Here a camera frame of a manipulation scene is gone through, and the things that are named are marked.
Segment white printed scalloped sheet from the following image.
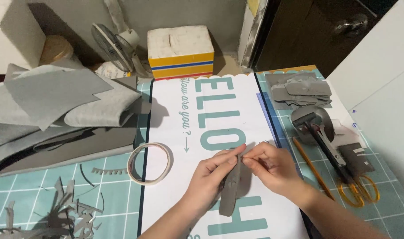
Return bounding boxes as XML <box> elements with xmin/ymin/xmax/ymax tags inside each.
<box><xmin>137</xmin><ymin>73</ymin><xmax>310</xmax><ymax>239</ymax></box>

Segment gray band roll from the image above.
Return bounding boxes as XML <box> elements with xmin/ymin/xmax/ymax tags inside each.
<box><xmin>290</xmin><ymin>106</ymin><xmax>336</xmax><ymax>145</ymax></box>

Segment dark brown door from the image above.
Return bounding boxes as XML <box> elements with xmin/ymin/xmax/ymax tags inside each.
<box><xmin>255</xmin><ymin>0</ymin><xmax>399</xmax><ymax>79</ymax></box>

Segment large white board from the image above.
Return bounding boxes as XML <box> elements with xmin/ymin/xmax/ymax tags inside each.
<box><xmin>326</xmin><ymin>0</ymin><xmax>404</xmax><ymax>204</ymax></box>

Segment yellow handled scissors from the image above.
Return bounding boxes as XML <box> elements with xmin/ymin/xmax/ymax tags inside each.
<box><xmin>301</xmin><ymin>121</ymin><xmax>381</xmax><ymax>208</ymax></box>

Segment white paper backing strip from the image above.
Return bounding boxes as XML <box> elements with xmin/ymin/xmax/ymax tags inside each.
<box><xmin>332</xmin><ymin>119</ymin><xmax>367</xmax><ymax>148</ymax></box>

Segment stack of gray cut pieces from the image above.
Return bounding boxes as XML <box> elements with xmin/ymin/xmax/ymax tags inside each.
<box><xmin>264</xmin><ymin>72</ymin><xmax>333</xmax><ymax>110</ymax></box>

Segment white block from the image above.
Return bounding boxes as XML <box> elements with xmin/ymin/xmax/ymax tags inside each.
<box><xmin>0</xmin><ymin>0</ymin><xmax>47</xmax><ymax>75</ymax></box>

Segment white tape roll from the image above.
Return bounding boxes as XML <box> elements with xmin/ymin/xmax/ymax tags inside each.
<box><xmin>127</xmin><ymin>143</ymin><xmax>172</xmax><ymax>186</ymax></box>

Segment pile of gray felt sheets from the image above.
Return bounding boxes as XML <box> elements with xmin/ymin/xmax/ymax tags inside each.
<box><xmin>0</xmin><ymin>64</ymin><xmax>153</xmax><ymax>178</ymax></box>

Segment metal door knob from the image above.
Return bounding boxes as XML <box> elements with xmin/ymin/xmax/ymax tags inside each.
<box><xmin>333</xmin><ymin>14</ymin><xmax>369</xmax><ymax>36</ymax></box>

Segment white and yellow striped box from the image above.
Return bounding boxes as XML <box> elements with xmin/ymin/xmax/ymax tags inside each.
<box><xmin>147</xmin><ymin>25</ymin><xmax>215</xmax><ymax>81</ymax></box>

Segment tan lidded jar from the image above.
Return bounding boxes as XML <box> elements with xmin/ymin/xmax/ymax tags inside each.
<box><xmin>39</xmin><ymin>35</ymin><xmax>75</xmax><ymax>67</ymax></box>

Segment orange pencil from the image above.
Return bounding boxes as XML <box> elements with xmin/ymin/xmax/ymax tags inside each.
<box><xmin>292</xmin><ymin>137</ymin><xmax>336</xmax><ymax>201</ymax></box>

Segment white desk fan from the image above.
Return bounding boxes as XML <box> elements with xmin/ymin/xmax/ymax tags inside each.
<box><xmin>91</xmin><ymin>0</ymin><xmax>153</xmax><ymax>79</ymax></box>

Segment person's left hand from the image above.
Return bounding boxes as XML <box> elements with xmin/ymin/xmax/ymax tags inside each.
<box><xmin>184</xmin><ymin>143</ymin><xmax>247</xmax><ymax>214</ymax></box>

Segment heap of gray felt scraps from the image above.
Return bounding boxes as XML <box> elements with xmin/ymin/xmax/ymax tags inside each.
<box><xmin>0</xmin><ymin>176</ymin><xmax>105</xmax><ymax>239</ymax></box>

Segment gray zigzag felt strip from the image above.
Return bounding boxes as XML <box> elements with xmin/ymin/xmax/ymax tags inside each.
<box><xmin>91</xmin><ymin>167</ymin><xmax>128</xmax><ymax>176</ymax></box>

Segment teal grid cutting mat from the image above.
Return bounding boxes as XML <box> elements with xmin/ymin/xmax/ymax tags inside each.
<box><xmin>0</xmin><ymin>66</ymin><xmax>404</xmax><ymax>239</ymax></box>

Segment blue translucent ruler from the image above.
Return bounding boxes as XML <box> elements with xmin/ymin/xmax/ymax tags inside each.
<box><xmin>256</xmin><ymin>92</ymin><xmax>304</xmax><ymax>180</ymax></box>

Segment thin curved dark scrap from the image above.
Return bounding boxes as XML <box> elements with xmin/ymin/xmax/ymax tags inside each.
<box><xmin>79</xmin><ymin>164</ymin><xmax>95</xmax><ymax>187</ymax></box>

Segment gray notched felt piece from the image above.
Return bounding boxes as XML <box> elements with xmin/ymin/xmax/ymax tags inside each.
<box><xmin>338</xmin><ymin>143</ymin><xmax>375</xmax><ymax>178</ymax></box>

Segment person's right hand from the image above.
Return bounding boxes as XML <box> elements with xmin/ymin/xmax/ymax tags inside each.
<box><xmin>241</xmin><ymin>142</ymin><xmax>309</xmax><ymax>205</ymax></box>

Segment white door frame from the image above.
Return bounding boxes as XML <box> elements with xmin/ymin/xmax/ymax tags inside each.
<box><xmin>238</xmin><ymin>0</ymin><xmax>270</xmax><ymax>69</ymax></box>

